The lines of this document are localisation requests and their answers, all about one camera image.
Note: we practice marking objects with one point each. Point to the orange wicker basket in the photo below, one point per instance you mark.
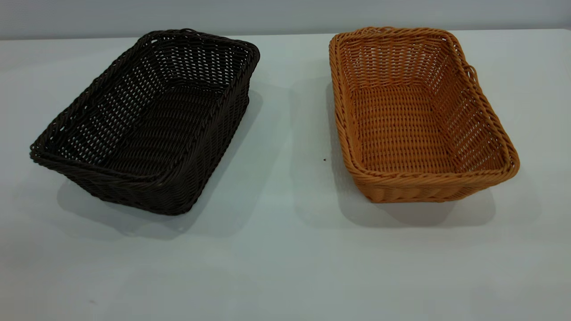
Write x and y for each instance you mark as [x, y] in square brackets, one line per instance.
[401, 133]

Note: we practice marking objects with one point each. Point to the black wicker basket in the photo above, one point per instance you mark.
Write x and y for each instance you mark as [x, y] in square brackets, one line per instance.
[156, 133]

